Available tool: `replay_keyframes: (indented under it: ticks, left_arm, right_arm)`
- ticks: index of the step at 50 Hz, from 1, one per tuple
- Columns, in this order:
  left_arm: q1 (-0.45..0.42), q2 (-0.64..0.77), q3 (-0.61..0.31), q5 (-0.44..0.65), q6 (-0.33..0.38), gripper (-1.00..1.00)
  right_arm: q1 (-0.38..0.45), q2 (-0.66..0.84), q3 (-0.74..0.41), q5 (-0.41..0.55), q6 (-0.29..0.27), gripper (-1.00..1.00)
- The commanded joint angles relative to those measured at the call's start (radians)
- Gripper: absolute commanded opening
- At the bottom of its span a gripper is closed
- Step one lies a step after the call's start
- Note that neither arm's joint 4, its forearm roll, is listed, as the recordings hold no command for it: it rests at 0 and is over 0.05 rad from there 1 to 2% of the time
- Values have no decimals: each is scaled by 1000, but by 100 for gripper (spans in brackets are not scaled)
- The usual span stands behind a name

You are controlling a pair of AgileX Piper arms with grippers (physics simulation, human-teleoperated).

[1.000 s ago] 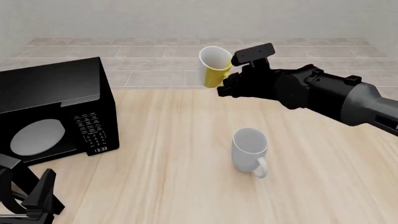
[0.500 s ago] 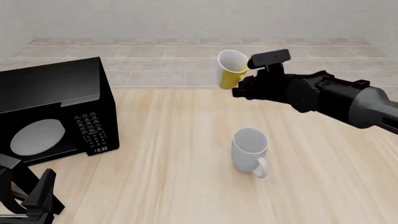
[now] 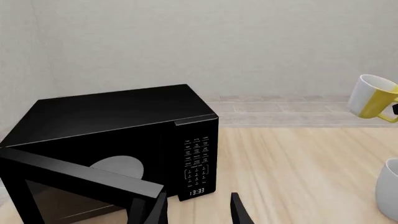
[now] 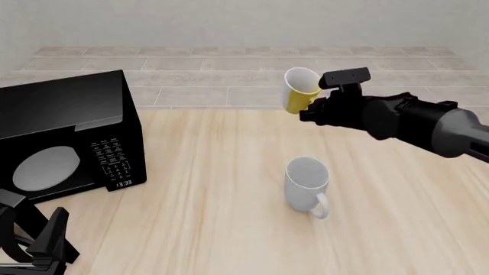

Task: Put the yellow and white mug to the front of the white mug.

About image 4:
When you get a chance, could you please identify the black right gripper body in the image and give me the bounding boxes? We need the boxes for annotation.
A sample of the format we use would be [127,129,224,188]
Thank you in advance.
[315,87,370,129]

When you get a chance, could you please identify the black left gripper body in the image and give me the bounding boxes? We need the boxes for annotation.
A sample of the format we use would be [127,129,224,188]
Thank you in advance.
[0,255,66,275]

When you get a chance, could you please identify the black microwave oven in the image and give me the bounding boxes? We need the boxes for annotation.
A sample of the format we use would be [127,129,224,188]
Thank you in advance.
[0,69,148,205]

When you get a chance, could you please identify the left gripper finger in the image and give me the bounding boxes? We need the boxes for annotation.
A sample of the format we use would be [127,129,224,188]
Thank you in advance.
[24,206,82,264]
[0,213,28,264]

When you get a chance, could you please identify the yellow and white mug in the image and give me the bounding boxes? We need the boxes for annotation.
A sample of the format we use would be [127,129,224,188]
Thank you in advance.
[283,66,324,115]

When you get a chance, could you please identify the grey round microwave turntable plate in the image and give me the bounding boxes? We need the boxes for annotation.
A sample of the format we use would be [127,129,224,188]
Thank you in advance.
[12,145,81,193]

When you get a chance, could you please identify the right gripper plate on stalk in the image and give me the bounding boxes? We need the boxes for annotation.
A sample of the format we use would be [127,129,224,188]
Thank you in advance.
[318,66,372,100]

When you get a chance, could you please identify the gripper plate on stalk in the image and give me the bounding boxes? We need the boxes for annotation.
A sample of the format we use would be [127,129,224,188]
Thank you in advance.
[0,188,26,218]
[318,66,372,100]

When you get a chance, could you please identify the left gripper plate on stalk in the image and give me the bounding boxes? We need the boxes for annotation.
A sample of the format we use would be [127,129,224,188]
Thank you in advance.
[0,188,26,218]

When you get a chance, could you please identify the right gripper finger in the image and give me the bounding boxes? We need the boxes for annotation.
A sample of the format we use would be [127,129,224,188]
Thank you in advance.
[307,96,332,112]
[299,108,320,124]

